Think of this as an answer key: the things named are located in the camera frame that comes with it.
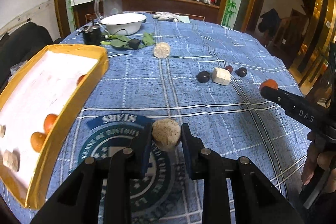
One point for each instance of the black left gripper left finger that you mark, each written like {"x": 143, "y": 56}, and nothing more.
{"x": 78, "y": 198}

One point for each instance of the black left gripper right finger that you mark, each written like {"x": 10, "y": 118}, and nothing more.
{"x": 233, "y": 188}

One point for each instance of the orange tangerine top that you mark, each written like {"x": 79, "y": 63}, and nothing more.
{"x": 269, "y": 83}

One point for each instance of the orange tangerine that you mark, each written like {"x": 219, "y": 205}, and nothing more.
{"x": 269, "y": 83}
{"x": 37, "y": 141}
{"x": 49, "y": 122}

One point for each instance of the white sugarcane piece square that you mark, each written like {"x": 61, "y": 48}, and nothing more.
{"x": 10, "y": 160}

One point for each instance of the tan round sugarcane piece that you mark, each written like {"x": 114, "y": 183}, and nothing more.
{"x": 2, "y": 131}

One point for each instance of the white sugarcane piece small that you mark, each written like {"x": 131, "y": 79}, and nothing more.
{"x": 166, "y": 134}

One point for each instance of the red cherry tomato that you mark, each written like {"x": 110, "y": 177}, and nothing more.
{"x": 80, "y": 79}

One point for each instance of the person's right hand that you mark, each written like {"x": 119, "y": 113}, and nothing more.
{"x": 315, "y": 158}

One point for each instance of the dark plum right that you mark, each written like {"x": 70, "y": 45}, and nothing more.
{"x": 241, "y": 72}

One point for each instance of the dark plum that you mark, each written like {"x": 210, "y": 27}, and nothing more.
{"x": 203, "y": 76}
{"x": 241, "y": 72}

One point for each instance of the red jujube date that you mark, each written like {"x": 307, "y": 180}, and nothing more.
{"x": 229, "y": 68}

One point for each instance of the large white sugarcane piece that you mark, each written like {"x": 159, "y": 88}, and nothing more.
{"x": 221, "y": 76}

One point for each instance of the yellow cardboard tray box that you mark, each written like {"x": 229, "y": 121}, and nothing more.
{"x": 38, "y": 108}

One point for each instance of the dark plum left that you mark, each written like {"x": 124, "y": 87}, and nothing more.
{"x": 203, "y": 76}

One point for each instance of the blue plaid tablecloth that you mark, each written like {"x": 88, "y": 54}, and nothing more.
{"x": 233, "y": 120}

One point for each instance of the clear plastic bags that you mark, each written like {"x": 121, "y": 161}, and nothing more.
{"x": 16, "y": 67}

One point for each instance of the green leaves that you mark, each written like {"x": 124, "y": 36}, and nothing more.
{"x": 121, "y": 42}

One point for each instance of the black cup with tools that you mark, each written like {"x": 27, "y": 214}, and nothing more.
{"x": 92, "y": 34}

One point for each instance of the small black box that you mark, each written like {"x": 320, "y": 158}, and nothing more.
{"x": 134, "y": 44}

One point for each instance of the black sofa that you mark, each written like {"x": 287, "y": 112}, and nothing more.
{"x": 22, "y": 45}

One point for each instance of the white sugarcane piece far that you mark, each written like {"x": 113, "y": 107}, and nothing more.
{"x": 161, "y": 50}

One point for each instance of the white enamel bowl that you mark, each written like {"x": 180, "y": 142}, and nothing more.
{"x": 123, "y": 24}

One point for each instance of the white work gloves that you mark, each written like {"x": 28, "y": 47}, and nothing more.
{"x": 170, "y": 17}

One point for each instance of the wooden sideboard counter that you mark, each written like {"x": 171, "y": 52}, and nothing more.
{"x": 83, "y": 10}

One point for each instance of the glass pitcher mug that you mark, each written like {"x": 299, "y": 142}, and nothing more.
{"x": 110, "y": 7}

